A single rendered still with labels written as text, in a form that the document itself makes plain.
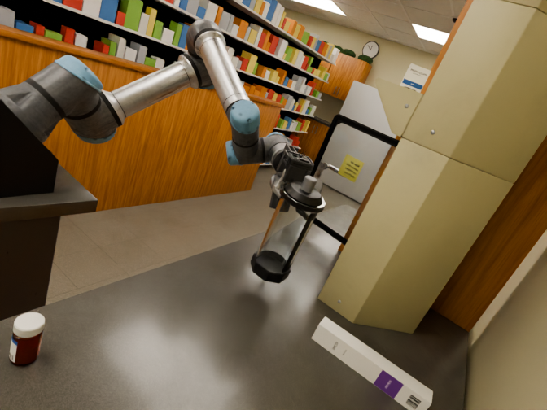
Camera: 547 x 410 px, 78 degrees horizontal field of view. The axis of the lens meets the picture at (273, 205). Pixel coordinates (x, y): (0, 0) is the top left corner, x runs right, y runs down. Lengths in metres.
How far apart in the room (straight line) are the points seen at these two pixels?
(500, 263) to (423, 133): 0.55
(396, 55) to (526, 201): 5.72
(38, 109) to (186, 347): 0.68
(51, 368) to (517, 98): 0.96
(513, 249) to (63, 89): 1.31
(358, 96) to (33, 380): 5.80
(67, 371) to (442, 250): 0.80
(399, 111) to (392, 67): 5.89
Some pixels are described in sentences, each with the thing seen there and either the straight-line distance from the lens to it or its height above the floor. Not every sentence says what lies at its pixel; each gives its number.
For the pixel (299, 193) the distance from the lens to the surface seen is 0.74.
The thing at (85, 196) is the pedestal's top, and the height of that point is 0.94.
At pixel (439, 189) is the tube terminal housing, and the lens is 0.84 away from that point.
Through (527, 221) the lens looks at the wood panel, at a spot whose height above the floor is 1.33.
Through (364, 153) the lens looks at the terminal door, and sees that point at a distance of 1.20.
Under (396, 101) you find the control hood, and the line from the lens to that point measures 0.85.
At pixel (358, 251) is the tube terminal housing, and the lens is 0.89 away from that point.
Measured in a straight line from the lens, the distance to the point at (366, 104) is 6.00.
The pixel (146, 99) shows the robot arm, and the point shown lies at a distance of 1.19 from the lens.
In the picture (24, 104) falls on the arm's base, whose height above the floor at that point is 1.15.
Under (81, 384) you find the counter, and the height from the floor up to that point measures 0.94.
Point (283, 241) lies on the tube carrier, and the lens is 0.78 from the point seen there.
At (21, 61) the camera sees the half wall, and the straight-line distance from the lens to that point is 2.34.
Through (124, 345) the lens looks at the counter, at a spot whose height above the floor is 0.94.
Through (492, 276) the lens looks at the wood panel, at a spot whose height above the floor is 1.14.
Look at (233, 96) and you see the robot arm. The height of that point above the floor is 1.34.
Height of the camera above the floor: 1.43
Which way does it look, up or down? 20 degrees down
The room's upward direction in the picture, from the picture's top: 23 degrees clockwise
